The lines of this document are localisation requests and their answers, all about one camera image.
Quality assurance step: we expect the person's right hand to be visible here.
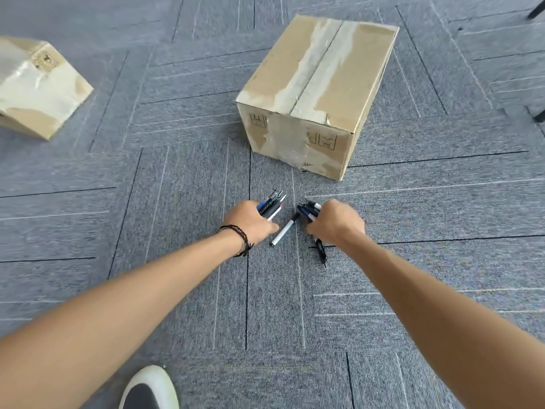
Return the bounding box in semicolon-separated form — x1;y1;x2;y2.
305;199;366;248

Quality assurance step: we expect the person's left hand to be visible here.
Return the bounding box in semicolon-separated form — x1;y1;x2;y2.
221;200;281;251

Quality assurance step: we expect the bundle of black blue pens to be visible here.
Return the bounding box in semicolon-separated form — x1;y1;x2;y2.
256;189;288;222
296;199;329;269

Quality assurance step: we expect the person's right forearm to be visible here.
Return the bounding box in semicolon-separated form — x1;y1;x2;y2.
336;233;545;409

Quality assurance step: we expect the person's left forearm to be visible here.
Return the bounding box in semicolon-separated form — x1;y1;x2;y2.
0;229;249;409

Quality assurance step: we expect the white marker pen black cap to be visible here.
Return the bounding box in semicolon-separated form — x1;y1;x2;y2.
270;211;301;248

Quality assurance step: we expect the large taped cardboard box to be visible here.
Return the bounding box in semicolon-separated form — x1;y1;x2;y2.
235;14;400;182

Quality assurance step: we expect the white and grey shoe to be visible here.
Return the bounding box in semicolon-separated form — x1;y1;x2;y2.
118;365;181;409

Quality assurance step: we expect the small taped cardboard box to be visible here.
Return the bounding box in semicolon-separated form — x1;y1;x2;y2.
0;36;95;141

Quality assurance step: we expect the black braided bracelet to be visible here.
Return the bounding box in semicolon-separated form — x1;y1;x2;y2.
217;225;255;258

